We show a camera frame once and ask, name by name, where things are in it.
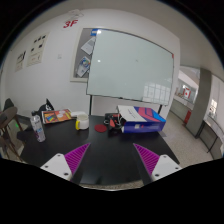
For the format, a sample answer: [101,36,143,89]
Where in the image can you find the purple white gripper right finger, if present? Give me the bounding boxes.
[133,143,181,181]

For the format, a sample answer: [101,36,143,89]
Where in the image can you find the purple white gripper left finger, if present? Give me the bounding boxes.
[41,143,90,181]

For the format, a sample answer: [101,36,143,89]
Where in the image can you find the clear plastic water bottle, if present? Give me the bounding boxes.
[31,115,46,142]

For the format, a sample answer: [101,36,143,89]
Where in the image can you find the black table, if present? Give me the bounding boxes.
[21,116,179,186]

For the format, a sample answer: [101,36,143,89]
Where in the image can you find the red round coaster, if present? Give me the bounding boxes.
[94,124,107,133]

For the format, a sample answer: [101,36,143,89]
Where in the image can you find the colourful picture book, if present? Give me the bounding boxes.
[42,109,72,124]

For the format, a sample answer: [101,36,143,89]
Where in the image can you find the blue white cardboard box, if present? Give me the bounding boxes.
[117,105,166,133]

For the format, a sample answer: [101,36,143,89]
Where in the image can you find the black bag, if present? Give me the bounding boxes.
[39,100,54,112]

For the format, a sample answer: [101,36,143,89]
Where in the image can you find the red black tool pile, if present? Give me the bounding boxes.
[104,113,123,131]

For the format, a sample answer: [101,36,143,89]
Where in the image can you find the grey pin notice board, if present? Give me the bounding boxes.
[70,28,98,82]

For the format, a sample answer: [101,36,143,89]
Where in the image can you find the large white whiteboard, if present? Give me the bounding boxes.
[87,29,174,105]

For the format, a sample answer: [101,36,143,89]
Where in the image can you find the white mug yellow handle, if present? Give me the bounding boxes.
[75,114,89,130]

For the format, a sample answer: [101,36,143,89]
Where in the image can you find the small white wall poster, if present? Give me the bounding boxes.
[15,51,26,72]

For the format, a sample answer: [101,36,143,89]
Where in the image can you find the red 3F wall sign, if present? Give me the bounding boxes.
[63,19,78,29]

